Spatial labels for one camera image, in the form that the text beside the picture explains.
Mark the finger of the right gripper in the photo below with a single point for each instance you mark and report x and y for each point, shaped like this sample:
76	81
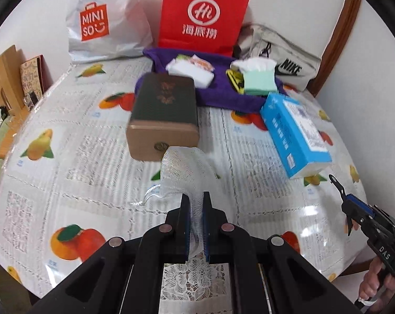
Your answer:
349	225
363	208

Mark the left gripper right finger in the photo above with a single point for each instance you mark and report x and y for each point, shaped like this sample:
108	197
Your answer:
209	225

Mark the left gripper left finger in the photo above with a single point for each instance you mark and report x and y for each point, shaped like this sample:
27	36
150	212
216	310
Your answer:
184	228

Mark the white foam fruit net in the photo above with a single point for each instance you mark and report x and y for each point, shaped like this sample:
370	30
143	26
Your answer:
186	171

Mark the dark green tea tin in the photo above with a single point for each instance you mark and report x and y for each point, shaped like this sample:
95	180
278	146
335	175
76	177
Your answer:
164	114

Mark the white sponge block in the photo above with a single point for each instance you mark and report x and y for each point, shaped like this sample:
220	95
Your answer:
184	68

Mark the yellow black cloth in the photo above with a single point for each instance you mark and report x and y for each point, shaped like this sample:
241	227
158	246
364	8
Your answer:
236	80

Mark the white and mint glove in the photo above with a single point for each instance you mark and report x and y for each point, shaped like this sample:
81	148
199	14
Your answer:
258	75

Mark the lemon print wet wipe packet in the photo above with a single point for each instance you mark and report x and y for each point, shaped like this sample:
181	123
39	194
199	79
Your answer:
199	62

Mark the person's right hand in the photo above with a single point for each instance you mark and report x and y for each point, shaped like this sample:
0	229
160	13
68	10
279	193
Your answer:
370	285

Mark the blue tissue box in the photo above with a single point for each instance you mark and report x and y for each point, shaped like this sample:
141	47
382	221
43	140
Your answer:
299	145

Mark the purple fleece blanket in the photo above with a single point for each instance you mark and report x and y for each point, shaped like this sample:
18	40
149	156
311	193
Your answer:
219	94

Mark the fruit pattern tablecloth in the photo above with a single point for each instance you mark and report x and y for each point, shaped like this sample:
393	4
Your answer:
71	166

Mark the grey Nike bag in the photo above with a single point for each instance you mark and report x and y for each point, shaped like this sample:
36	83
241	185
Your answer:
295	66

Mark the red paper shopping bag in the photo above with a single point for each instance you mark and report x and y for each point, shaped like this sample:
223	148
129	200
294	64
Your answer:
208	26

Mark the white Miniso plastic bag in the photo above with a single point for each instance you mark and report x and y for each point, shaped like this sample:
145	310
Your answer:
106	30

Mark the brown wooden door frame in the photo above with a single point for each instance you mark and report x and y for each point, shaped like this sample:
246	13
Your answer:
336	45

